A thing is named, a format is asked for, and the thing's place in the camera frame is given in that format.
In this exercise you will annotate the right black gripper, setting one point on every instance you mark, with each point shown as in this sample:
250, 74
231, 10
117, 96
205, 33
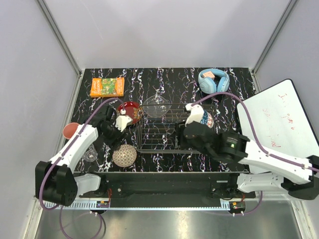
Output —
179, 127

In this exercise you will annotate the small pink cup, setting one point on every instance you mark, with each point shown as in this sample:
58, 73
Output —
69, 130

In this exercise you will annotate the wire dish rack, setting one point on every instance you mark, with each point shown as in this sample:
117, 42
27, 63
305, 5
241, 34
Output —
156, 135

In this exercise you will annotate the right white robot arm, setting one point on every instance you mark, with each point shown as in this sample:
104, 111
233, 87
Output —
282, 173

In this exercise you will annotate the light blue headphones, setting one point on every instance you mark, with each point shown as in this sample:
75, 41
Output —
219, 84

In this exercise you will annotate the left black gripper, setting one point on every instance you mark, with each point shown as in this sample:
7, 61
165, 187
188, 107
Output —
114, 143

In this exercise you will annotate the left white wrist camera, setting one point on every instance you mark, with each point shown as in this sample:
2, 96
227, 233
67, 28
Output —
123, 120

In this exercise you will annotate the clear drinking glass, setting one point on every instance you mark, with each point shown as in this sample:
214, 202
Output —
90, 154

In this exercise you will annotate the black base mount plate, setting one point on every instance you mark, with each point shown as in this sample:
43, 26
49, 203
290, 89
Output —
125, 184

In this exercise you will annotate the clear glass bowl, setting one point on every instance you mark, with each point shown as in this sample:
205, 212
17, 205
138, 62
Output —
156, 106

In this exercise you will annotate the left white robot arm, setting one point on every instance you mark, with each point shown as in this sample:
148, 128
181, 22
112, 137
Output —
72, 152

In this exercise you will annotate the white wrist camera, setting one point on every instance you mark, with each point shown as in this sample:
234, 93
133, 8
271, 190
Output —
123, 120
196, 113

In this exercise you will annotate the blue triangle pattern bowl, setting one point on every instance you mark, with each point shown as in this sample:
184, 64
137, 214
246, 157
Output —
207, 119

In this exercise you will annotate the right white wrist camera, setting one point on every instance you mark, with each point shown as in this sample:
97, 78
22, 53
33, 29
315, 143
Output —
196, 113

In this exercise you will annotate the beige patterned bowl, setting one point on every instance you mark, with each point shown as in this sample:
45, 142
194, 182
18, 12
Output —
125, 156

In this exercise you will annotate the red floral plate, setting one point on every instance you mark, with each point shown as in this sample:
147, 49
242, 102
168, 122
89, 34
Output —
133, 110

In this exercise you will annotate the orange book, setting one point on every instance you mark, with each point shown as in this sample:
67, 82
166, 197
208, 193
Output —
107, 87

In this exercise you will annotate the white whiteboard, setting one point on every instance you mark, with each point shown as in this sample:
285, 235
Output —
279, 120

